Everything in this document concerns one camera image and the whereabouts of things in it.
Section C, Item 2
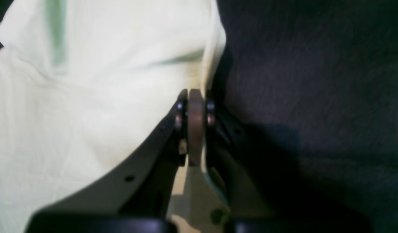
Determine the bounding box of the white right gripper fixed left finger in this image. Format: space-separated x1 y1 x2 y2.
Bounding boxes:
38 89 188 217

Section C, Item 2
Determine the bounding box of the black right gripper moving right finger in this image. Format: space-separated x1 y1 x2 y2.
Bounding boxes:
167 89 273 233

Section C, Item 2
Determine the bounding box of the black table cloth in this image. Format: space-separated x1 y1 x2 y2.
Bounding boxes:
0 0 398 233

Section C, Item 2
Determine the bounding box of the light green T-shirt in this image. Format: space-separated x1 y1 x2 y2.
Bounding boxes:
0 0 225 233

